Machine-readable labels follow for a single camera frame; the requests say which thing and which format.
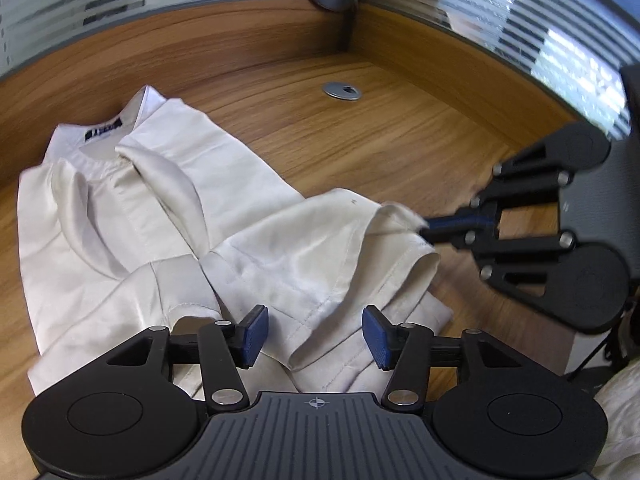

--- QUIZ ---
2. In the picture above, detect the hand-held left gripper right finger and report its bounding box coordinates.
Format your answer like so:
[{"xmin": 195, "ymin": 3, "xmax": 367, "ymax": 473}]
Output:
[{"xmin": 361, "ymin": 305, "xmax": 521, "ymax": 413}]

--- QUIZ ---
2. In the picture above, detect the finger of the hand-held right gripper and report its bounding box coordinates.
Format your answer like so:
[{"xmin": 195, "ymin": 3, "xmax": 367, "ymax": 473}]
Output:
[
  {"xmin": 424, "ymin": 137, "xmax": 573, "ymax": 231},
  {"xmin": 420, "ymin": 225, "xmax": 576, "ymax": 306}
]

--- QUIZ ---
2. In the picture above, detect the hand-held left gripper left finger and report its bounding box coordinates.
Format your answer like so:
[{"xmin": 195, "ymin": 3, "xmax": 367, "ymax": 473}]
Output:
[{"xmin": 107, "ymin": 304, "xmax": 270, "ymax": 416}]

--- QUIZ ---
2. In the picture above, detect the white collared shirt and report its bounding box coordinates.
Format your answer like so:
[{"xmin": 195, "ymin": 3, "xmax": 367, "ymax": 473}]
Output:
[{"xmin": 17, "ymin": 85, "xmax": 455, "ymax": 403}]

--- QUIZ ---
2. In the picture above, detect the frosted glass partition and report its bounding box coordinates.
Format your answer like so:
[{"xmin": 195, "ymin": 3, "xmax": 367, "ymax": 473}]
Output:
[{"xmin": 0, "ymin": 0, "xmax": 640, "ymax": 131}]

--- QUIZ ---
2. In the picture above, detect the white textured cloth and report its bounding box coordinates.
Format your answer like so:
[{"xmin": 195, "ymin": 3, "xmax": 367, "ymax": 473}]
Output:
[{"xmin": 592, "ymin": 365, "xmax": 640, "ymax": 471}]

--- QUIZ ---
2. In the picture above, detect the black cable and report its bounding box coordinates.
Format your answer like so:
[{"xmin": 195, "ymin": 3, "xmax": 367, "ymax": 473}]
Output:
[{"xmin": 565, "ymin": 305, "xmax": 631, "ymax": 381}]

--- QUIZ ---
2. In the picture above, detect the grey cable grommet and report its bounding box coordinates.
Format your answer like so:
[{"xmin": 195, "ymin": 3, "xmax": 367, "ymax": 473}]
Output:
[{"xmin": 322, "ymin": 80, "xmax": 362, "ymax": 102}]

